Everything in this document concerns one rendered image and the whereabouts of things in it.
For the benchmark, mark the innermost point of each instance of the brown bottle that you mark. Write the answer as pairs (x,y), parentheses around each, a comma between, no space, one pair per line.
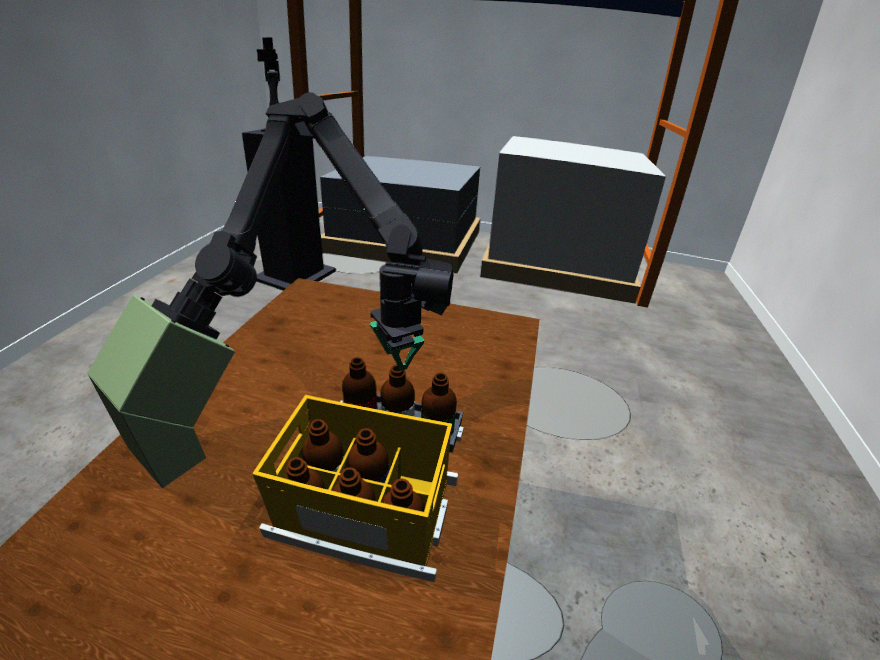
(369,457)
(439,401)
(298,471)
(350,484)
(397,393)
(359,386)
(402,495)
(322,449)

